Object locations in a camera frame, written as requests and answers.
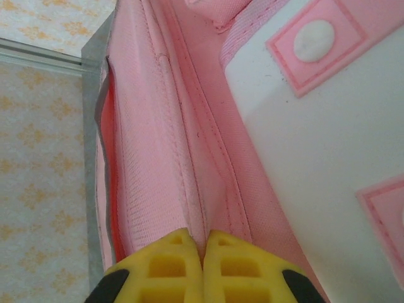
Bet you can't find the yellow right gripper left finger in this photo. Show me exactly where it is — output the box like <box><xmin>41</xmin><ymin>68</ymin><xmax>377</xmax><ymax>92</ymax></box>
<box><xmin>86</xmin><ymin>229</ymin><xmax>205</xmax><ymax>303</ymax></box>

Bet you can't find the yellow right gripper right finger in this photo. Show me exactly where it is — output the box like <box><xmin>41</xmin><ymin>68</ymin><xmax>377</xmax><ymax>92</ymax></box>
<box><xmin>203</xmin><ymin>229</ymin><xmax>319</xmax><ymax>303</ymax></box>

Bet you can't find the pink school backpack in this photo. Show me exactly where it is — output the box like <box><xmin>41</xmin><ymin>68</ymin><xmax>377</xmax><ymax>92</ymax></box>
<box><xmin>93</xmin><ymin>0</ymin><xmax>404</xmax><ymax>303</ymax></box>

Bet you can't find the aluminium corner post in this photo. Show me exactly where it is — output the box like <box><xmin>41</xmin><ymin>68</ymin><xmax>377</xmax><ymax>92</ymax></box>
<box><xmin>0</xmin><ymin>37</ymin><xmax>85</xmax><ymax>76</ymax></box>

